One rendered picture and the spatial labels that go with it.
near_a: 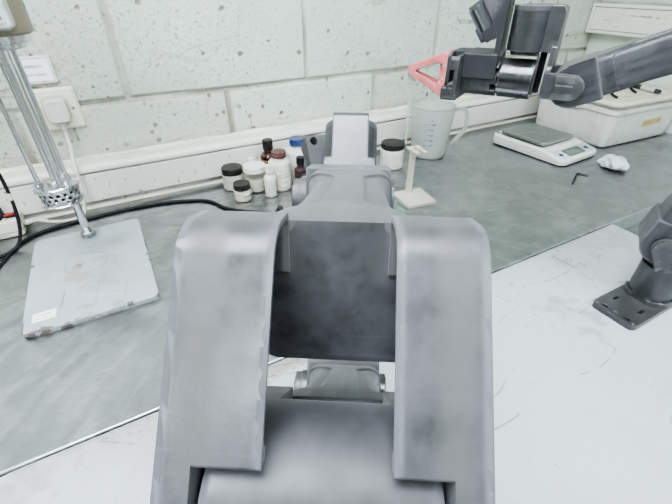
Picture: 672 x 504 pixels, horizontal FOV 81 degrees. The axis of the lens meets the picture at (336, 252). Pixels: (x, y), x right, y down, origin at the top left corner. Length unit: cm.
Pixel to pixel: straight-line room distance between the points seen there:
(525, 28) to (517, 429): 54
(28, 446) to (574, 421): 66
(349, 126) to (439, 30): 103
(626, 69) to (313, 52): 75
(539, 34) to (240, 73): 70
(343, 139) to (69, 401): 48
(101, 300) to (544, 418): 69
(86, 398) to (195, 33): 79
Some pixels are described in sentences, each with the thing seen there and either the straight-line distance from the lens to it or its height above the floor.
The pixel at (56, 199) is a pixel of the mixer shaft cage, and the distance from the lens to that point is 79.
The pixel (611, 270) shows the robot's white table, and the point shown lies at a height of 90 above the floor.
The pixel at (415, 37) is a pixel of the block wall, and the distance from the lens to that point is 136.
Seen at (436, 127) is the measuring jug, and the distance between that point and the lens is 122.
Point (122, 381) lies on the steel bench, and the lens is 64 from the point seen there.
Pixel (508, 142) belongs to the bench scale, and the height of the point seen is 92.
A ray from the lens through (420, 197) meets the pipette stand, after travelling 100.
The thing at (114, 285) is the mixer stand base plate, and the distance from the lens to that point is 80.
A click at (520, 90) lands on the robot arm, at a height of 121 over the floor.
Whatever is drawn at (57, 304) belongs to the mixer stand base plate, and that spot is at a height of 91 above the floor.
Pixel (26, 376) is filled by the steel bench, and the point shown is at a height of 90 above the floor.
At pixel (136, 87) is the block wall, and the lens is 107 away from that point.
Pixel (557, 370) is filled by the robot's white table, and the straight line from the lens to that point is 66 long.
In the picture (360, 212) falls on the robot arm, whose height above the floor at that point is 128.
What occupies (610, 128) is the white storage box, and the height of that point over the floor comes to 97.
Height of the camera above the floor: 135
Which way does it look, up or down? 35 degrees down
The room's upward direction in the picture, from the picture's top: straight up
